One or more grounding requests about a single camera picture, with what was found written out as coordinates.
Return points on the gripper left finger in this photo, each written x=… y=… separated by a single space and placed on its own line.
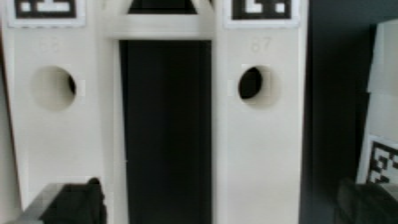
x=68 y=204

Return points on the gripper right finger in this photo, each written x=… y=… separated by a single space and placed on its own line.
x=367 y=204

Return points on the white chair back frame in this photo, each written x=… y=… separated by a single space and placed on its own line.
x=155 y=87

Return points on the white chair leg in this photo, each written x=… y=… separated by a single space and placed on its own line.
x=379 y=154

